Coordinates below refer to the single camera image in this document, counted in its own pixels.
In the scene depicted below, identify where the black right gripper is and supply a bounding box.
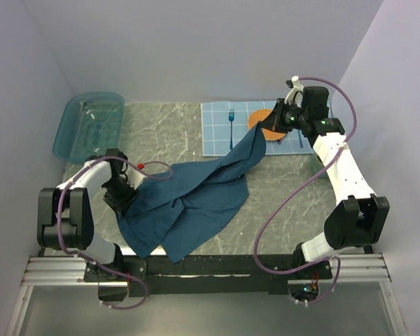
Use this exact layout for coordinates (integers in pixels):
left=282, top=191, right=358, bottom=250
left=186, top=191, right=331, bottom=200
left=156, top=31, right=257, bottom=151
left=260, top=99, right=309, bottom=134

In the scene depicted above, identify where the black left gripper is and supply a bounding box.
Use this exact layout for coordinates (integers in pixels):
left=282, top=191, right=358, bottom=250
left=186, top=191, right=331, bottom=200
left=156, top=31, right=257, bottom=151
left=103, top=176, right=141, bottom=218

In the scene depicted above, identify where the blue t shirt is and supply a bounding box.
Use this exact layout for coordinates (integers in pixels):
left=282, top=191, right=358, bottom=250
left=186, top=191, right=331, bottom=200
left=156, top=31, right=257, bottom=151
left=118, top=126, right=266, bottom=263

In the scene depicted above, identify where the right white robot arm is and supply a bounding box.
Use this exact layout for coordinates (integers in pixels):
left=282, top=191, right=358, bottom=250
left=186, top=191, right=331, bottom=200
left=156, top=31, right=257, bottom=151
left=260, top=79, right=390, bottom=279

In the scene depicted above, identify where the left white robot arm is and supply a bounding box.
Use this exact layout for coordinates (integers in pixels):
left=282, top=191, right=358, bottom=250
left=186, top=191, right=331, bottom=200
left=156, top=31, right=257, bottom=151
left=36, top=148, right=146, bottom=281

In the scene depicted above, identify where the orange woven round trivet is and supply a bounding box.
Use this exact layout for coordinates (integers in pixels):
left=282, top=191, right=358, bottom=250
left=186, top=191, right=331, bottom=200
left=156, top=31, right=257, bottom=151
left=247, top=108, right=287, bottom=141

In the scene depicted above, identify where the iridescent spoon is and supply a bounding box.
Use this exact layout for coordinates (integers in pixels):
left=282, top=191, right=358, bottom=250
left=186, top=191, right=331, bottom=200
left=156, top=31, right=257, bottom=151
left=297, top=132, right=304, bottom=148

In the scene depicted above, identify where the blue fork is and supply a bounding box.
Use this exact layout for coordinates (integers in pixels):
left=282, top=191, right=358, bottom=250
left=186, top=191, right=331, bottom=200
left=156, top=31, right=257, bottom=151
left=228, top=109, right=235, bottom=150

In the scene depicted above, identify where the green ceramic mug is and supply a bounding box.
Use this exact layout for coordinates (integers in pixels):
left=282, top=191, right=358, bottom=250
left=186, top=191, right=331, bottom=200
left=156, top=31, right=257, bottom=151
left=310, top=153, right=328, bottom=179

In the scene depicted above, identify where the blue checked placemat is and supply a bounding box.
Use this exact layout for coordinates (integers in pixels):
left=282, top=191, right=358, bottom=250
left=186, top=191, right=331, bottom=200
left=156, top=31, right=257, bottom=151
left=201, top=101, right=313, bottom=157

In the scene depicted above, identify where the teal plastic bin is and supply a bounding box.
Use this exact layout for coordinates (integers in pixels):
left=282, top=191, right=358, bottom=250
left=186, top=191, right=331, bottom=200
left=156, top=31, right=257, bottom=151
left=52, top=92, right=125, bottom=165

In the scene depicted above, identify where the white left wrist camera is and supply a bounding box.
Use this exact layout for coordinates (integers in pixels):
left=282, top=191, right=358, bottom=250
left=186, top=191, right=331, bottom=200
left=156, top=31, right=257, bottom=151
left=126, top=163, right=146, bottom=189

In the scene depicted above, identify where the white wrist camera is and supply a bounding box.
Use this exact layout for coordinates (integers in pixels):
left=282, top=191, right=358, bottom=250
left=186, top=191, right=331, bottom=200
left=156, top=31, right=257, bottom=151
left=285, top=76, right=304, bottom=105
left=126, top=163, right=146, bottom=189

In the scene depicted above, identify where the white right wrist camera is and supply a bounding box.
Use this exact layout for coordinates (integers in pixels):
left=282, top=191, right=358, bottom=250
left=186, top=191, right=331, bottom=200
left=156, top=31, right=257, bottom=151
left=285, top=76, right=304, bottom=105

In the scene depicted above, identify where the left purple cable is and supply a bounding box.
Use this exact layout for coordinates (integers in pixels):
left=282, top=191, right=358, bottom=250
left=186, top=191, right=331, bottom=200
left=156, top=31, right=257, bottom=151
left=55, top=155, right=174, bottom=311

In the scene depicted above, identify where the purple cable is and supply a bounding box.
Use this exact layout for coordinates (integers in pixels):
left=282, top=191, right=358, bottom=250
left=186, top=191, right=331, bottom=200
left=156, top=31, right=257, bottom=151
left=253, top=75, right=357, bottom=305
left=55, top=155, right=174, bottom=311

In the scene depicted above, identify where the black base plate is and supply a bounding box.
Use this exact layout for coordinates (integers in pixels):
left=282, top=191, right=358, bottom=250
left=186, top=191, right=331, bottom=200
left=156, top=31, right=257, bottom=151
left=82, top=254, right=333, bottom=298

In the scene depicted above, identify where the aluminium rail frame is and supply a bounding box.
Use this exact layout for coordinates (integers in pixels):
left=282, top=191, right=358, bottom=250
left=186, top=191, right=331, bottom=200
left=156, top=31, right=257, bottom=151
left=6, top=247, right=405, bottom=335

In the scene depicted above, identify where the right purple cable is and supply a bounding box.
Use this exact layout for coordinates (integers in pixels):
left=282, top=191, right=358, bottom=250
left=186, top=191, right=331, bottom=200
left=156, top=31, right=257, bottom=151
left=253, top=75, right=357, bottom=305

